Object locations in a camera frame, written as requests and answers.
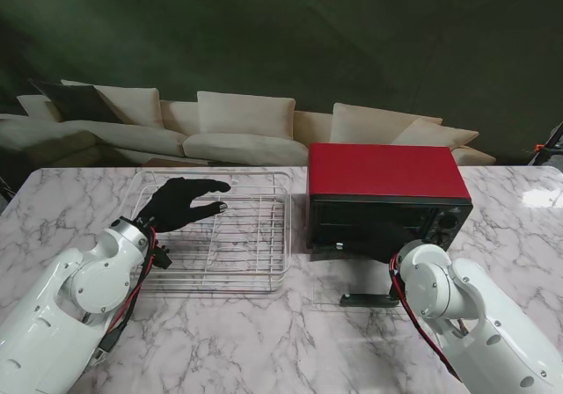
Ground black tripod with orange clamp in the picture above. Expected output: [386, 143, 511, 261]
[525, 122, 563, 166]

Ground red and black toaster oven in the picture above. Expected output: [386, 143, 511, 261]
[306, 142, 475, 263]

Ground beige sofa cushion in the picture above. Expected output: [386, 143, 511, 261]
[61, 79, 160, 129]
[329, 102, 443, 145]
[390, 118, 479, 147]
[16, 94, 61, 122]
[196, 91, 296, 141]

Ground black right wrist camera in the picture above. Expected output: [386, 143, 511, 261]
[388, 279, 408, 303]

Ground glass oven door black handle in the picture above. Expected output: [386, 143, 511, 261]
[310, 252, 408, 311]

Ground red black left arm cables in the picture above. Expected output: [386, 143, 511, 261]
[96, 229, 159, 355]

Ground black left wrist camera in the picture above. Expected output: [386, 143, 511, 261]
[151, 244, 172, 271]

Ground dark grey sofa cushion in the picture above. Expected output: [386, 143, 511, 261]
[28, 78, 127, 125]

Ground red black arm cables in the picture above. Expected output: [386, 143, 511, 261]
[96, 229, 159, 355]
[389, 255, 465, 382]

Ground red black right arm cables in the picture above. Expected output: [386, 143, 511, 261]
[389, 255, 465, 382]

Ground white wire dish rack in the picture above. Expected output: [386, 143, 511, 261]
[131, 171, 292, 292]

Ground beige sectional sofa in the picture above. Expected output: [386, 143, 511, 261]
[0, 79, 498, 169]

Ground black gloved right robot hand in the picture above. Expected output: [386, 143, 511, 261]
[334, 224, 417, 266]

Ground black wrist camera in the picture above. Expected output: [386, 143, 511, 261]
[388, 279, 408, 303]
[151, 244, 172, 271]

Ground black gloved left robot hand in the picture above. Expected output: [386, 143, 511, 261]
[134, 177, 232, 236]

